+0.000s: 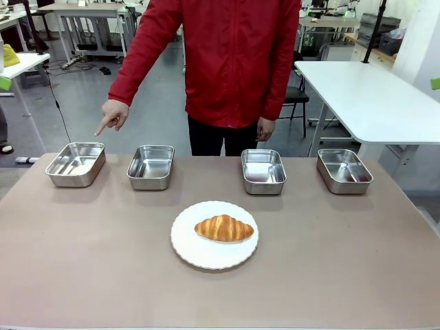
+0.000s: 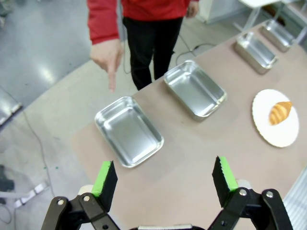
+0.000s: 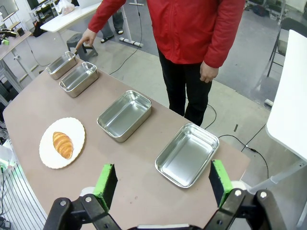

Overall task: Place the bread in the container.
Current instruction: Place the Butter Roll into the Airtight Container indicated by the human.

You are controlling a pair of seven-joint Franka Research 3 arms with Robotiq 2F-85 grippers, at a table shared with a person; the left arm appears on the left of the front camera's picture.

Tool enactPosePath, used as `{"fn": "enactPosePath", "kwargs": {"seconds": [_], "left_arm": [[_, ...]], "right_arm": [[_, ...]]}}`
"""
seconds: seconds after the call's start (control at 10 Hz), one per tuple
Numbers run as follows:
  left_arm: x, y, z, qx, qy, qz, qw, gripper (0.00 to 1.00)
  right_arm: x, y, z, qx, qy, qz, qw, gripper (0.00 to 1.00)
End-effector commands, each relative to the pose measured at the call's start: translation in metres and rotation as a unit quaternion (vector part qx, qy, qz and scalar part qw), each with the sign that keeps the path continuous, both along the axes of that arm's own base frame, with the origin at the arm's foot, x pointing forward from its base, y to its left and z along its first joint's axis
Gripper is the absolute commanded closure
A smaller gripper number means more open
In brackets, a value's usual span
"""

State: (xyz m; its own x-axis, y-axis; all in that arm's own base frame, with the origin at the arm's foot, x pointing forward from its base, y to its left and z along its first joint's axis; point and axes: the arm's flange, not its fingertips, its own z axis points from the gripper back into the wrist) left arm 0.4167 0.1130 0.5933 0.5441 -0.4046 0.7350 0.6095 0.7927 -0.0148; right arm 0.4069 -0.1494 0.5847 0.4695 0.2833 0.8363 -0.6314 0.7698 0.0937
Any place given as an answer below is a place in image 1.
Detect golden brown croissant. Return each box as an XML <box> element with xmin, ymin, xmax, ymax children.
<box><xmin>194</xmin><ymin>214</ymin><xmax>255</xmax><ymax>241</ymax></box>

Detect black hanging cable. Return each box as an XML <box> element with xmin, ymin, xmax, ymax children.
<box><xmin>43</xmin><ymin>61</ymin><xmax>72</xmax><ymax>144</ymax></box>

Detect person's right hand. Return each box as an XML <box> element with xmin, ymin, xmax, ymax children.
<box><xmin>94</xmin><ymin>99</ymin><xmax>131</xmax><ymax>137</ymax></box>

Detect wooden workbench with boxes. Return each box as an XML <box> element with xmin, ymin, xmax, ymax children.
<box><xmin>298</xmin><ymin>13</ymin><xmax>402</xmax><ymax>66</ymax></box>

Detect stainless steel rectangular container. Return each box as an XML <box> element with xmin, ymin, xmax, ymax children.
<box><xmin>45</xmin><ymin>142</ymin><xmax>107</xmax><ymax>188</ymax></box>
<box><xmin>241</xmin><ymin>148</ymin><xmax>288</xmax><ymax>196</ymax></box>
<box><xmin>316</xmin><ymin>148</ymin><xmax>374</xmax><ymax>195</ymax></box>
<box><xmin>126</xmin><ymin>144</ymin><xmax>175</xmax><ymax>191</ymax></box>

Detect black folding chair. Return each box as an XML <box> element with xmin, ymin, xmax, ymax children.
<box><xmin>277</xmin><ymin>50</ymin><xmax>310</xmax><ymax>138</ymax></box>

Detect grey workbench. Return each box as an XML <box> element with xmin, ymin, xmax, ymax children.
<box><xmin>36</xmin><ymin>2</ymin><xmax>130</xmax><ymax>65</ymax></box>

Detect person's left forearm red sleeve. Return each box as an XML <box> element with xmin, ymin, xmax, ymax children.
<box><xmin>263</xmin><ymin>51</ymin><xmax>295</xmax><ymax>122</ymax></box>

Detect person's right forearm red sleeve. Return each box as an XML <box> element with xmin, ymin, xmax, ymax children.
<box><xmin>108</xmin><ymin>20</ymin><xmax>173</xmax><ymax>107</ymax></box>

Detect person's left hand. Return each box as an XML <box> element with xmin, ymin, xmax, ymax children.
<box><xmin>255</xmin><ymin>116</ymin><xmax>275</xmax><ymax>142</ymax></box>

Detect white side table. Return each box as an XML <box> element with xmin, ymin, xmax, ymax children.
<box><xmin>294</xmin><ymin>60</ymin><xmax>440</xmax><ymax>173</ymax></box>

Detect black tripod pole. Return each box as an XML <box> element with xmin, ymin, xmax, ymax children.
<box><xmin>362</xmin><ymin>0</ymin><xmax>388</xmax><ymax>65</ymax></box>

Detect person's black trousers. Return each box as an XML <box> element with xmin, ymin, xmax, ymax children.
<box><xmin>187</xmin><ymin>114</ymin><xmax>259</xmax><ymax>157</ymax></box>

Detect person's red jacket torso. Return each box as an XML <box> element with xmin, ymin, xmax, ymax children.
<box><xmin>179</xmin><ymin>0</ymin><xmax>303</xmax><ymax>129</ymax></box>

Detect white scalloped plate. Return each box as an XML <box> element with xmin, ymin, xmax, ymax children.
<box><xmin>170</xmin><ymin>201</ymin><xmax>260</xmax><ymax>270</ymax></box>

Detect yellow bag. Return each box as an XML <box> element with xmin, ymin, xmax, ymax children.
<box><xmin>2</xmin><ymin>43</ymin><xmax>21</xmax><ymax>68</ymax></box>

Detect white desk with yellow bag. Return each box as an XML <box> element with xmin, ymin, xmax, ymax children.
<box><xmin>0</xmin><ymin>52</ymin><xmax>51</xmax><ymax>154</ymax></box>

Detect white power strip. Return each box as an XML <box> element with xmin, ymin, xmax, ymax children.
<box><xmin>60</xmin><ymin>56</ymin><xmax>87</xmax><ymax>69</ymax></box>

